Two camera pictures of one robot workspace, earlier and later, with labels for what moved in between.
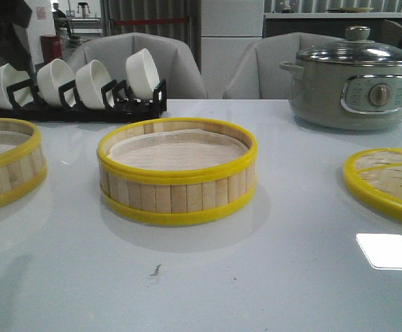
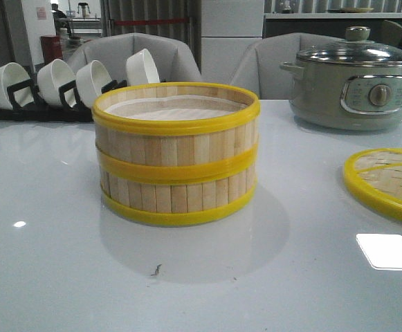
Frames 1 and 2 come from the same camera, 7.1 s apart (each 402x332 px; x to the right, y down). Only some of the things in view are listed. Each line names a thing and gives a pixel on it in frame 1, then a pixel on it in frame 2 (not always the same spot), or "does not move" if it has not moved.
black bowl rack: x=119 y=104 does not move
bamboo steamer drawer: x=9 y=182 to x=176 y=133
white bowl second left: x=50 y=77 does not move
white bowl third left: x=89 y=80 does not move
